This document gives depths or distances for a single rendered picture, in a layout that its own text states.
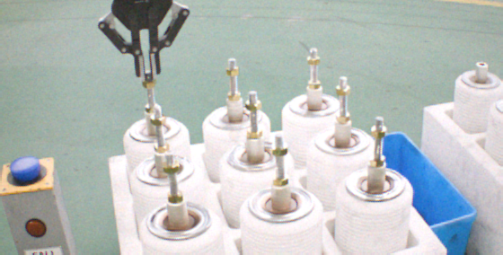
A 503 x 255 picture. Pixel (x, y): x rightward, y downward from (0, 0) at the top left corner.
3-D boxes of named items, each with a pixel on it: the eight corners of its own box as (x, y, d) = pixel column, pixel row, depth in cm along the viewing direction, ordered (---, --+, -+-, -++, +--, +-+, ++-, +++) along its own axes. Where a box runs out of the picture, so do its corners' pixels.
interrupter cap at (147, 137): (133, 121, 97) (132, 118, 97) (182, 119, 97) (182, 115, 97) (126, 145, 91) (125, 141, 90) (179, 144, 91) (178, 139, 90)
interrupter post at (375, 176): (369, 194, 77) (371, 170, 75) (363, 184, 79) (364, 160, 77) (387, 190, 77) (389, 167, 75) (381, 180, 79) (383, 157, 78)
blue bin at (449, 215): (468, 271, 97) (480, 213, 92) (411, 291, 95) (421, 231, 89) (398, 185, 123) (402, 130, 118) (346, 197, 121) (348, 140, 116)
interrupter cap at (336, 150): (319, 128, 92) (319, 124, 92) (373, 133, 90) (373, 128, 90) (309, 155, 86) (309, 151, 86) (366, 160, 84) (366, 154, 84)
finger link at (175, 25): (184, 7, 86) (157, 42, 87) (195, 14, 87) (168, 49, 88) (181, 2, 88) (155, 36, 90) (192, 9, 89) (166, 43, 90)
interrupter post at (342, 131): (335, 139, 90) (335, 117, 88) (352, 140, 89) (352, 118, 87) (331, 147, 87) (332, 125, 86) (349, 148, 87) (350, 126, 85)
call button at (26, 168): (42, 184, 70) (38, 169, 69) (12, 189, 69) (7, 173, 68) (43, 168, 73) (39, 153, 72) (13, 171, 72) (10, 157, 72)
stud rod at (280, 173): (282, 191, 75) (280, 132, 72) (286, 195, 75) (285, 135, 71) (274, 194, 75) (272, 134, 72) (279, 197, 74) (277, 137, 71)
